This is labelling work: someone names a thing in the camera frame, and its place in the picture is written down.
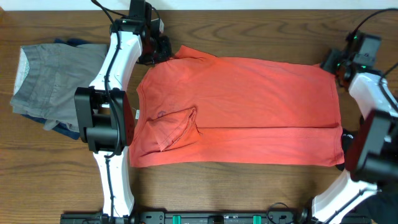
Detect folded navy blue garment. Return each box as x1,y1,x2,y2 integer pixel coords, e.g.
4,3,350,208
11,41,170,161
21,37,94,141

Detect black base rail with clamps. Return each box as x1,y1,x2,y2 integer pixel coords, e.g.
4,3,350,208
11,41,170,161
60,203,314,224

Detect red orange t-shirt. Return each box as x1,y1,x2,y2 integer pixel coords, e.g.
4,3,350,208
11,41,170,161
129,46,344,167

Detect folded grey shorts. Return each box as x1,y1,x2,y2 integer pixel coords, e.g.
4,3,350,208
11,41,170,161
9,43,109,131

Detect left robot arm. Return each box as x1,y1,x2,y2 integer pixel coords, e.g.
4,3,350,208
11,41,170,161
61,0,172,223

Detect black garment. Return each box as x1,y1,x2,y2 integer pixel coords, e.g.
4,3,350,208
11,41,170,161
341,128,359,158

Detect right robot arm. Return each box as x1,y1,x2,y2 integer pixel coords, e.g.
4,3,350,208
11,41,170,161
297,30,397,223

